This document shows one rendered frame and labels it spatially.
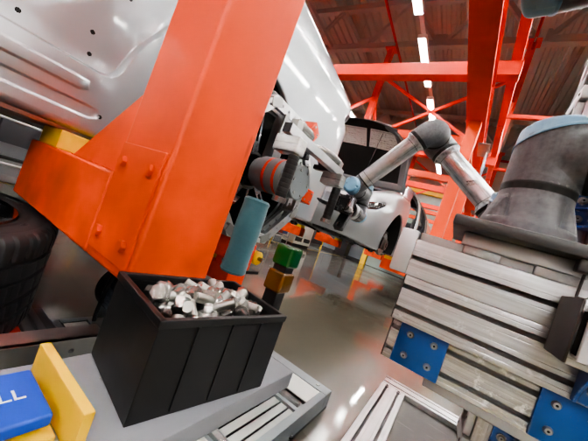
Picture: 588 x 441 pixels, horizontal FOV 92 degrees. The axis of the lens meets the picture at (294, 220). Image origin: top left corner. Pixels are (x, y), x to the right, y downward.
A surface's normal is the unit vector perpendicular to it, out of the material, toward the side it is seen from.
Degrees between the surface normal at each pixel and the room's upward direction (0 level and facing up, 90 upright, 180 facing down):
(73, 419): 90
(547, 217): 72
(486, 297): 90
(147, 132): 90
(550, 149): 90
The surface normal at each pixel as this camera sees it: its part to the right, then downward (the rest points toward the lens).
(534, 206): -0.39, -0.47
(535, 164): -0.73, -0.27
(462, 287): -0.48, -0.18
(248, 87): 0.80, 0.28
